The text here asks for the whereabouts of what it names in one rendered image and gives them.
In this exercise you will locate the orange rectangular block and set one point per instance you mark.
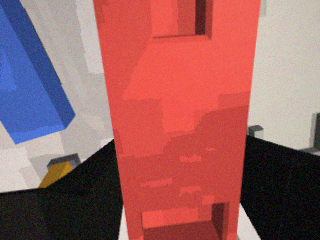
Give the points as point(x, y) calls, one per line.
point(55, 172)

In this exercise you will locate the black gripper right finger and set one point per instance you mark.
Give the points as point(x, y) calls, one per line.
point(281, 191)

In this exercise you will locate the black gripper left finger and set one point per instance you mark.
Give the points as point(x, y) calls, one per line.
point(85, 204)

